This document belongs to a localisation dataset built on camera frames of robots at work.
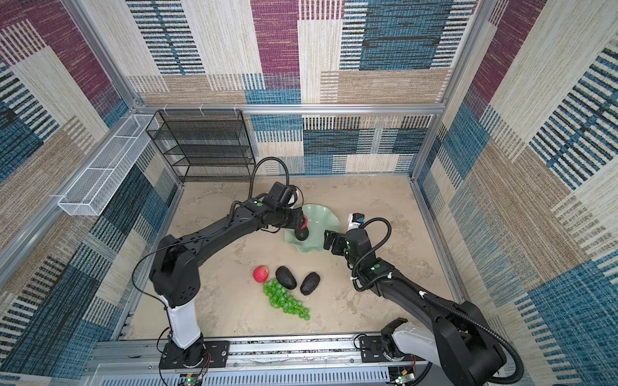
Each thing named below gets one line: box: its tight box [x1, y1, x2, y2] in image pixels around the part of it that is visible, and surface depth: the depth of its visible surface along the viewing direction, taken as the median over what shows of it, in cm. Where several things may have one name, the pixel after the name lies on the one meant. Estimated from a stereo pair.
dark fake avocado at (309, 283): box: [300, 271, 321, 296], surface depth 85 cm
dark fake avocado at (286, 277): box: [275, 265, 297, 290], surface depth 87 cm
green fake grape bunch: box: [263, 279, 311, 321], surface depth 82 cm
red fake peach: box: [252, 265, 269, 284], surface depth 88 cm
